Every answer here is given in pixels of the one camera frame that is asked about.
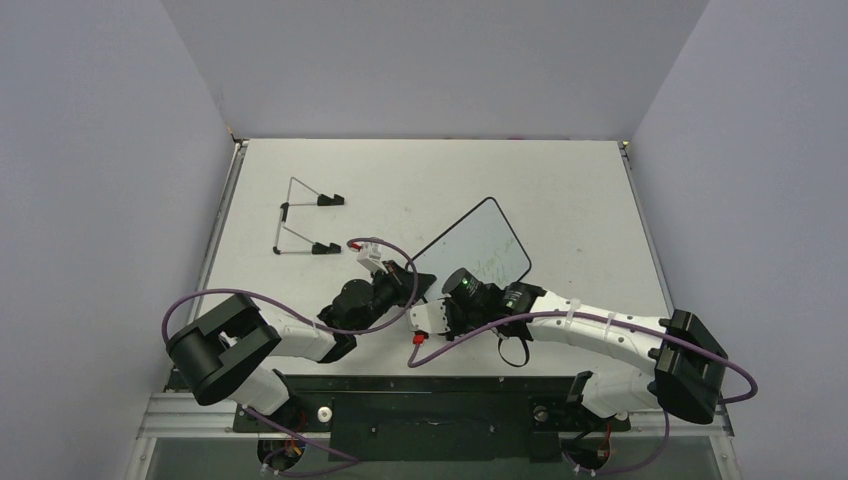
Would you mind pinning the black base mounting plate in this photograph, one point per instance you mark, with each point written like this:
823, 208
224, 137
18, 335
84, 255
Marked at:
416, 418

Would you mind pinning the black framed small whiteboard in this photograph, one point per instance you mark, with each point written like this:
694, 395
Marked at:
483, 242

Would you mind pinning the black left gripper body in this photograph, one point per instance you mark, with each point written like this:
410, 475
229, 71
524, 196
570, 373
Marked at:
389, 289

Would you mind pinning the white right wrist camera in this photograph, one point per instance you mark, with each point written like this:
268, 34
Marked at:
428, 320

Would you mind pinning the aluminium frame rail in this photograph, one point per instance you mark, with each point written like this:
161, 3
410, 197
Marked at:
211, 216

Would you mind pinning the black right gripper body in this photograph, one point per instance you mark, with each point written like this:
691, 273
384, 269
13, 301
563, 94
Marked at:
448, 319

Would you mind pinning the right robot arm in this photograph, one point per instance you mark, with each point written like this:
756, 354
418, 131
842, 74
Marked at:
676, 364

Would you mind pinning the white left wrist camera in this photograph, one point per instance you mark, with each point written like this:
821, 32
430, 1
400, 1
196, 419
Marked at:
369, 256

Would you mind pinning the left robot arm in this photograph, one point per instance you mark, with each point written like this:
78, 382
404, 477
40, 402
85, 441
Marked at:
220, 355

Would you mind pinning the wire whiteboard stand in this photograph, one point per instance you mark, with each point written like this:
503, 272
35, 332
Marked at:
296, 225

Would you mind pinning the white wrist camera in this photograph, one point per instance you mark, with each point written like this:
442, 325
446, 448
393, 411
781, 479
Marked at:
369, 256
428, 320

